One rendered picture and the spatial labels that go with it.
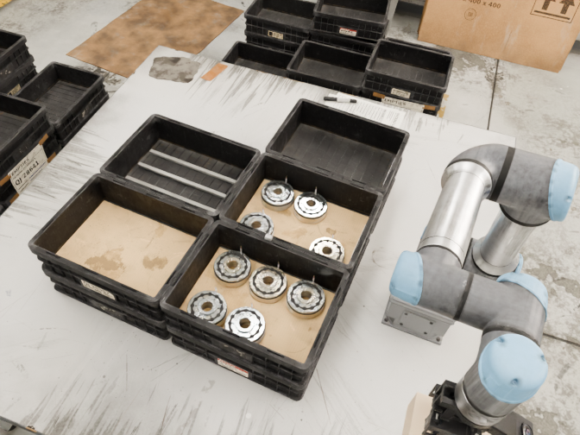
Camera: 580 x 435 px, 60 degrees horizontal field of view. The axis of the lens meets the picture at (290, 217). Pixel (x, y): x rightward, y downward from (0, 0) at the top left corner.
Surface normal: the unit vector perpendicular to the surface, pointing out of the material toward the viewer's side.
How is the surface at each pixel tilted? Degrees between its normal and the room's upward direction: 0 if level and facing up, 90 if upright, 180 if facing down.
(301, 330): 0
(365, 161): 0
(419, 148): 0
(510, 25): 75
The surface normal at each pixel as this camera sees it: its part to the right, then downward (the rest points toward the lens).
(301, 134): 0.05, -0.62
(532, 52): -0.32, 0.50
